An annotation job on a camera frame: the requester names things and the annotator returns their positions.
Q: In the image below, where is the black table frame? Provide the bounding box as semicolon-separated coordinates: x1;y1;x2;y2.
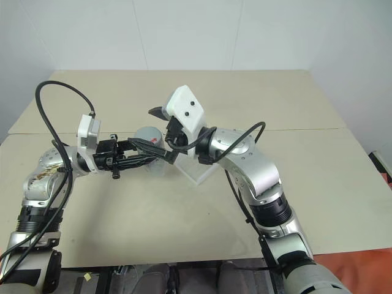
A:
58;257;285;294

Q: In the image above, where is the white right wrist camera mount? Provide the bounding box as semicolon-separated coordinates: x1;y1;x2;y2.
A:
165;85;206;160

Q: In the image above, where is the clear plastic jar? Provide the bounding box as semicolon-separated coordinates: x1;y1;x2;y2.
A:
143;142;168;176

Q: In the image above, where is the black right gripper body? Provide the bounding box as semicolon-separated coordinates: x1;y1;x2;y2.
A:
164;116;189;148

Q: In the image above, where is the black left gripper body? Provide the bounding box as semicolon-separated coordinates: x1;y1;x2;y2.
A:
92;132;123;181

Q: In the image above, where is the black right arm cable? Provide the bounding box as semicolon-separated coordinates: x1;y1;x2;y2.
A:
165;121;285;270

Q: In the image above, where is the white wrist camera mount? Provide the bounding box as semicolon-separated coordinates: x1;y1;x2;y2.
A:
76;114;102;172
165;85;206;160

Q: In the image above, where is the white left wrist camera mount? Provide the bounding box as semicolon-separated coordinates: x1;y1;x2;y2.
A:
76;114;102;172

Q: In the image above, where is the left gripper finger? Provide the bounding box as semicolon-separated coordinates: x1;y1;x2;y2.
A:
117;137;172;159
115;154;162;172

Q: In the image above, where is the clear plastic box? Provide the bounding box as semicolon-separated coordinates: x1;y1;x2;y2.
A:
176;151;220;187

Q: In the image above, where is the red and black object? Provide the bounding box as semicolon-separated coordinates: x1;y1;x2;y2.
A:
368;149;392;185

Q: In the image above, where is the grey jar lid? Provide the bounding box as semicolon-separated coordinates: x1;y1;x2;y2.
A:
134;126;163;148

